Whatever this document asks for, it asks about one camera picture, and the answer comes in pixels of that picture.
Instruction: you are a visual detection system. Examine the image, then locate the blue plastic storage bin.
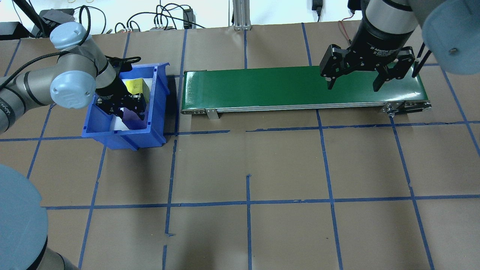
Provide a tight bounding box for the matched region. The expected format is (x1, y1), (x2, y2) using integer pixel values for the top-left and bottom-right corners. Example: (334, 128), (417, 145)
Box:
(82, 62), (170, 151)

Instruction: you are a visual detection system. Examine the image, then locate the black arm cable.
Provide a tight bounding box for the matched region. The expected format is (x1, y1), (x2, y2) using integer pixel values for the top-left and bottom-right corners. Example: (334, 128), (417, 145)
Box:
(0, 5), (93, 91)
(412, 40), (432, 77)

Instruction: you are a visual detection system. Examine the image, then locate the purple foam block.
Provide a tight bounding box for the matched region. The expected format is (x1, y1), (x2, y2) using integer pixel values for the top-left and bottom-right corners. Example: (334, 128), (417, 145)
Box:
(122, 108), (145, 122)

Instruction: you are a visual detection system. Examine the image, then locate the aluminium profile post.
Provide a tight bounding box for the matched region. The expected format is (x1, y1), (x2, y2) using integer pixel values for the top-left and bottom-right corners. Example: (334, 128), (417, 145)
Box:
(232, 0), (253, 31)

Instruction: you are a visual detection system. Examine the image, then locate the black looping cable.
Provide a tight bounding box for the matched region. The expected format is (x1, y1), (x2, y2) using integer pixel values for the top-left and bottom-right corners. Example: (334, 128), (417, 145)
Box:
(116, 3), (207, 32)

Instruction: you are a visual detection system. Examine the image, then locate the green conveyor belt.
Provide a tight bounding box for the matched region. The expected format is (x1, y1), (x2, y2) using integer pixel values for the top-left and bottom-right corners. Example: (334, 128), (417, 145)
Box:
(180, 64), (432, 120)

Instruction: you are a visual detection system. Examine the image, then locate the yellow foam block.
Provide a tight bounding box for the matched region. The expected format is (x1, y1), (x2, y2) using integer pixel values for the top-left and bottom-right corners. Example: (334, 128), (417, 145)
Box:
(124, 78), (145, 96)

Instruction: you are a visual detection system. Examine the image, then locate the black electronics box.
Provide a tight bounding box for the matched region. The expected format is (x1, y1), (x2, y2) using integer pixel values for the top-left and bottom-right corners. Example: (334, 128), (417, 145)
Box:
(39, 9), (75, 27)
(0, 21), (24, 40)

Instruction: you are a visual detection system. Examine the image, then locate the red cable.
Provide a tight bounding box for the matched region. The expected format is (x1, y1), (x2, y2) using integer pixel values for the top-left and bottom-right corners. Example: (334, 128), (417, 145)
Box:
(339, 15), (355, 42)

